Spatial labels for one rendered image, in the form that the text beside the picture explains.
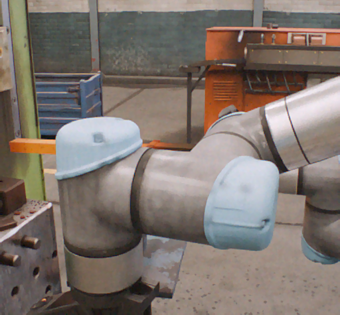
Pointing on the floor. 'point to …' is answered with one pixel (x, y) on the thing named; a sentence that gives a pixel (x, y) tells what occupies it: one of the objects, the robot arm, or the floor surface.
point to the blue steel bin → (67, 99)
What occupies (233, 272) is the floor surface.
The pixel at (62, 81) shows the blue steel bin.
